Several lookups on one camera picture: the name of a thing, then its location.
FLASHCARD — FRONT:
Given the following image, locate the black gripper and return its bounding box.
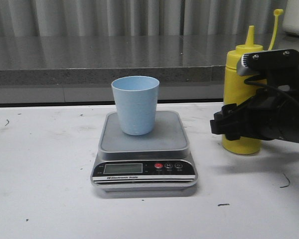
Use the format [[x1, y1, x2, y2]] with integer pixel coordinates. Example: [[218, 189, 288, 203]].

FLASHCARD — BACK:
[[210, 95, 299, 143]]

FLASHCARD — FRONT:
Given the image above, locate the yellow squeeze bottle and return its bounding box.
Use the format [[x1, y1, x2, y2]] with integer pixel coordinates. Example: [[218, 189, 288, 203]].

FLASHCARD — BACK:
[[221, 8, 284, 155]]

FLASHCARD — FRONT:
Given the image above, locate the grey digital kitchen scale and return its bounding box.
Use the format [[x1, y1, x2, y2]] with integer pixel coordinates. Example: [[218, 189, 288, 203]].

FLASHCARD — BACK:
[[90, 111, 198, 198]]

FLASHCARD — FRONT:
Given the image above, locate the light blue plastic cup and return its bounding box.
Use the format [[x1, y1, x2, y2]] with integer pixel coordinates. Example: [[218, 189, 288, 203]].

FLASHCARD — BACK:
[[111, 76, 159, 135]]

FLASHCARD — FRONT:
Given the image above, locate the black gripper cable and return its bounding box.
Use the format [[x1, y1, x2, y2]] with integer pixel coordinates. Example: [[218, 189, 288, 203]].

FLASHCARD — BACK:
[[243, 74, 299, 118]]

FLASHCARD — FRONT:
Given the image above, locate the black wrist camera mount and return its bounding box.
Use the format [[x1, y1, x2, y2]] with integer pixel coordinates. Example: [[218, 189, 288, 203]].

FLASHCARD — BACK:
[[237, 49, 299, 94]]

